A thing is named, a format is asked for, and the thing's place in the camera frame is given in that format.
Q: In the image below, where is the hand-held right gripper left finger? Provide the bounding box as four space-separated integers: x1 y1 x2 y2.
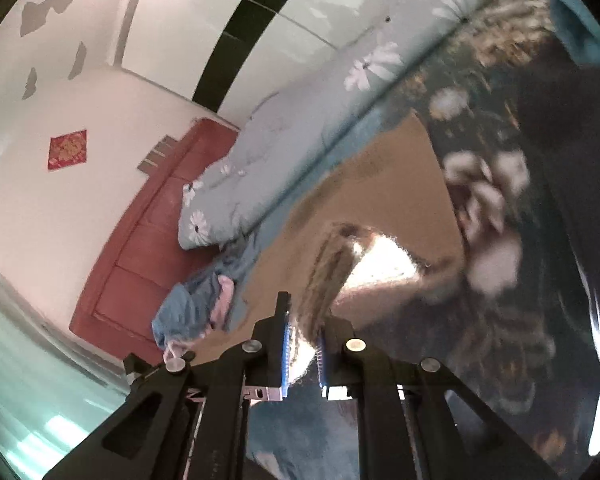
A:
42 291 293 480

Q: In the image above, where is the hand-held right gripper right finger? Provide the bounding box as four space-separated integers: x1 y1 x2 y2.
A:
316 316 553 480

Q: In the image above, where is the brown fuzzy garment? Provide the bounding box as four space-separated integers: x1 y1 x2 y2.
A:
242 112 468 386

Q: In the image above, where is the blue knit sweater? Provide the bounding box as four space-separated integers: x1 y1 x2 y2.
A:
151 240 261 353

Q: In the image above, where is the daisy print pillow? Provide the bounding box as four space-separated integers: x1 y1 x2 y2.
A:
178 92 331 251

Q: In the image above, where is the red-brown bed headboard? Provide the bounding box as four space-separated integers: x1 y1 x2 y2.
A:
70 117 243 366

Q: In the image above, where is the grey floral pillow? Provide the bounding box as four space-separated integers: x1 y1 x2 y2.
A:
250 0 546 161

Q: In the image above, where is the teal cloth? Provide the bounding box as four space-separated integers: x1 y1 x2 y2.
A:
550 0 600 68

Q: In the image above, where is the grey wall rack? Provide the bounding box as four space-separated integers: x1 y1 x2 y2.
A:
137 135 176 176

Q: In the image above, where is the red square wall decoration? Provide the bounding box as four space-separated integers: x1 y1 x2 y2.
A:
47 129 88 172

